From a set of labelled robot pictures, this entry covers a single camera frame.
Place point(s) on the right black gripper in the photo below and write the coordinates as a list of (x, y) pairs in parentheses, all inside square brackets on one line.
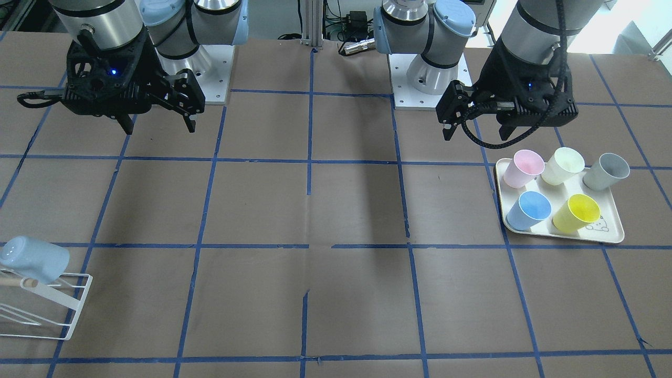
[(148, 67)]

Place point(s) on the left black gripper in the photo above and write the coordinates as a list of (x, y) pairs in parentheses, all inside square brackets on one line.
[(496, 71)]

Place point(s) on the light blue plastic cup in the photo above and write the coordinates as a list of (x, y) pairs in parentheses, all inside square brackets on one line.
[(35, 258)]

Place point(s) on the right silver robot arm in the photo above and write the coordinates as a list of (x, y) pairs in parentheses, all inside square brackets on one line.
[(176, 28)]

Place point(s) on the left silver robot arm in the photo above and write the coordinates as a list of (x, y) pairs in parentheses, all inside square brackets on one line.
[(438, 32)]

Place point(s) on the pink plastic cup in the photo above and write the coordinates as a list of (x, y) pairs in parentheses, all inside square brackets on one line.
[(523, 168)]

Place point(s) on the cream plastic cup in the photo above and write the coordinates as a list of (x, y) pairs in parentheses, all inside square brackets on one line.
[(564, 164)]

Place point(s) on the yellow plastic cup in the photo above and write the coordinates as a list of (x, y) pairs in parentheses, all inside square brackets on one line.
[(578, 211)]

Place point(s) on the grey plastic cup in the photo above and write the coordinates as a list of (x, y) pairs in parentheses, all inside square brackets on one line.
[(609, 169)]

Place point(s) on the silver cylindrical connector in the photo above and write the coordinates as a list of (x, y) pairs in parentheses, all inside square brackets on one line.
[(348, 50)]

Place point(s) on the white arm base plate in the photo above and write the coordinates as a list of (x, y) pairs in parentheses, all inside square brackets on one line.
[(409, 89), (212, 65)]

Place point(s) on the aluminium frame post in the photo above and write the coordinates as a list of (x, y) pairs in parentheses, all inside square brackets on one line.
[(312, 17)]

